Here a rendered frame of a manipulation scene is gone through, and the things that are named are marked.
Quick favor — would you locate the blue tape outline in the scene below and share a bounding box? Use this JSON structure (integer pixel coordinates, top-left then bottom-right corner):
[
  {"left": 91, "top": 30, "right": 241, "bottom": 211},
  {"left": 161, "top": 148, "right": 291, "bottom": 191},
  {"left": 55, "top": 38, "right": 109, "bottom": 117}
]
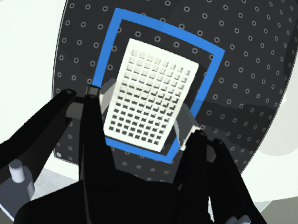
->
[{"left": 92, "top": 8, "right": 225, "bottom": 164}]

